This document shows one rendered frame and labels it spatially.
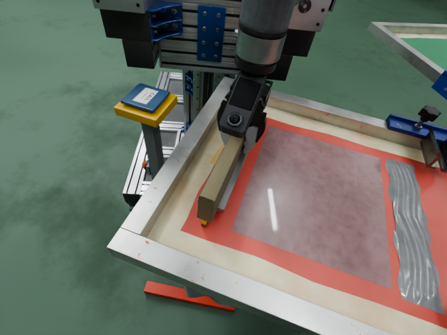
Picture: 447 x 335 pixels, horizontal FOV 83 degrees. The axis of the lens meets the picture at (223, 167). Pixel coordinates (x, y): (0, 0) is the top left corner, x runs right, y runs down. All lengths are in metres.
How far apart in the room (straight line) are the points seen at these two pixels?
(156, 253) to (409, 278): 0.45
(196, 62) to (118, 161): 1.13
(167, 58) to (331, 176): 0.69
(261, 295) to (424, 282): 0.31
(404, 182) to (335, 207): 0.20
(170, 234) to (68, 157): 1.63
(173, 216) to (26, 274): 1.25
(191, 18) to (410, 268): 0.87
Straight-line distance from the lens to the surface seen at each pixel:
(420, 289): 0.60
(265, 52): 0.42
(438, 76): 1.28
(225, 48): 0.98
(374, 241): 0.60
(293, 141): 0.70
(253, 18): 0.41
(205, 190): 0.42
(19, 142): 2.33
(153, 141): 0.85
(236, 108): 0.42
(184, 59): 1.01
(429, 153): 0.80
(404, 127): 0.84
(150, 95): 0.77
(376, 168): 0.74
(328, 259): 0.53
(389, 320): 0.55
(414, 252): 0.63
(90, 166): 1.96
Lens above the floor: 1.40
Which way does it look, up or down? 50 degrees down
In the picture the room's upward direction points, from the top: 8 degrees clockwise
